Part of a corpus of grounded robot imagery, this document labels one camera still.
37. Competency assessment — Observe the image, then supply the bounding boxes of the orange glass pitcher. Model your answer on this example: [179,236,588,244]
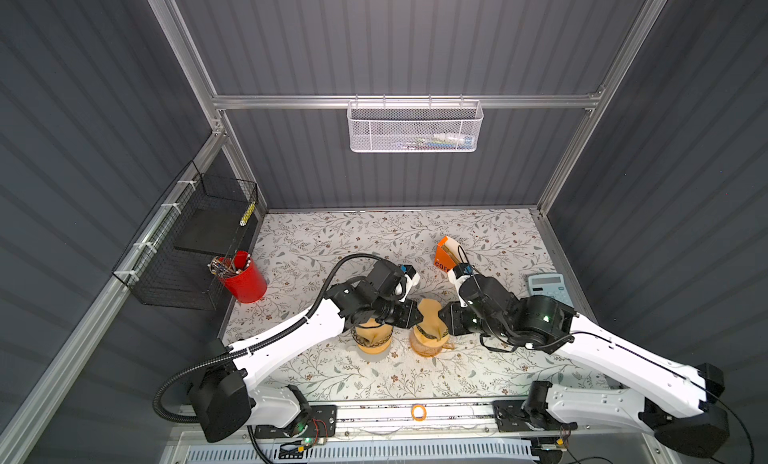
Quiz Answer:
[410,339,455,357]

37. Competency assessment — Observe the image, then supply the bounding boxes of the grey glass dripper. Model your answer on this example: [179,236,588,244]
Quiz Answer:
[350,322,395,349]

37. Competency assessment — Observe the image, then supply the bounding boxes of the green glass dripper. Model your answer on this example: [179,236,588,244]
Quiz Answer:
[414,323,449,342]

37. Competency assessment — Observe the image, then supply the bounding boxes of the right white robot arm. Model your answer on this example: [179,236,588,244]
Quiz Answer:
[439,264,730,458]

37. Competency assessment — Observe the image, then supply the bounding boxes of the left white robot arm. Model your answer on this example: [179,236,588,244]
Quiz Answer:
[188,260,423,443]

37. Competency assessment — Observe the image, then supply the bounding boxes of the orange coffee filter box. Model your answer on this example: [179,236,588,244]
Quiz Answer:
[434,236,462,272]

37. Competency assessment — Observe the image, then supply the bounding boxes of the light blue calculator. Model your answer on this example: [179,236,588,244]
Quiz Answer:
[527,273,573,307]

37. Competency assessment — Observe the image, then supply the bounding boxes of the orange tape roll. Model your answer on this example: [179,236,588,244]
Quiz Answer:
[410,404,427,422]

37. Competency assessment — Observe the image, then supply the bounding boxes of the red cup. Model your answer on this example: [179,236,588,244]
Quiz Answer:
[209,250,267,304]

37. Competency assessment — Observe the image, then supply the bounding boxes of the yellow marker in basket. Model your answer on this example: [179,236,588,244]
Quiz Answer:
[239,201,257,227]

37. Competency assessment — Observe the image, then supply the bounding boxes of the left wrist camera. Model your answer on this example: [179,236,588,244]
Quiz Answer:
[394,264,420,302]

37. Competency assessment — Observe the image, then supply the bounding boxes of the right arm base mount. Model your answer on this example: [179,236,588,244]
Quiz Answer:
[491,399,578,432]

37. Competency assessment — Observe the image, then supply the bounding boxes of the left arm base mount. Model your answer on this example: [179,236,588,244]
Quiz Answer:
[255,404,338,440]

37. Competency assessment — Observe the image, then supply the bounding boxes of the white wire basket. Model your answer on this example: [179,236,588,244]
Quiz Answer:
[346,100,484,153]

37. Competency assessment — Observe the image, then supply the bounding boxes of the black corrugated cable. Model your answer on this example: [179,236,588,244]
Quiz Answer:
[151,252,391,424]

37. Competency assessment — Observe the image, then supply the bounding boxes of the black wire basket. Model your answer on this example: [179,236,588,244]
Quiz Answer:
[113,164,260,311]

